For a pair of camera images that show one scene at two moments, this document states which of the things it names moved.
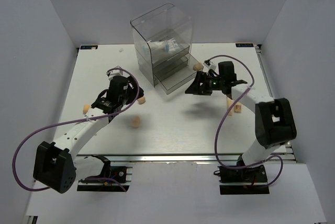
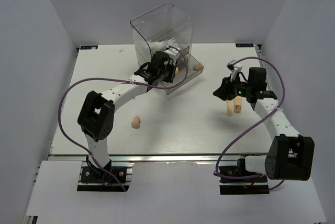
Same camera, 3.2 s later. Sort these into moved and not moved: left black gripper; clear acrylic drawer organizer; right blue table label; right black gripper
Moved: right black gripper; left black gripper
Not moved: right blue table label; clear acrylic drawer organizer
